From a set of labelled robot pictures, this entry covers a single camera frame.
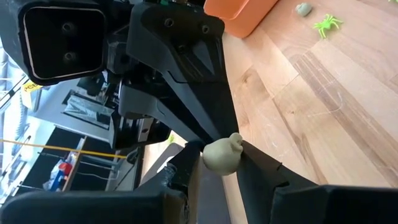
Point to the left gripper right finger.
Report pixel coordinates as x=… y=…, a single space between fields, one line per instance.
x=295 y=202

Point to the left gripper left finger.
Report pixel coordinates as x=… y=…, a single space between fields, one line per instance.
x=109 y=208

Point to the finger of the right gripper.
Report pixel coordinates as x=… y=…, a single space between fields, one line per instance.
x=186 y=62
x=140 y=102

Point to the wooden background table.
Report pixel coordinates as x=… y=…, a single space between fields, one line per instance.
x=74 y=161

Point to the red container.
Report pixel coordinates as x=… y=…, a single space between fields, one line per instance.
x=66 y=168

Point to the orange plastic bin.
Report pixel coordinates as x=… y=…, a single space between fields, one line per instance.
x=236 y=15

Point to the neon green plastic spider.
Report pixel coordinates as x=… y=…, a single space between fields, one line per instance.
x=326 y=25

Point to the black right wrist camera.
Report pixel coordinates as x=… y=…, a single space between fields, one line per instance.
x=62 y=40

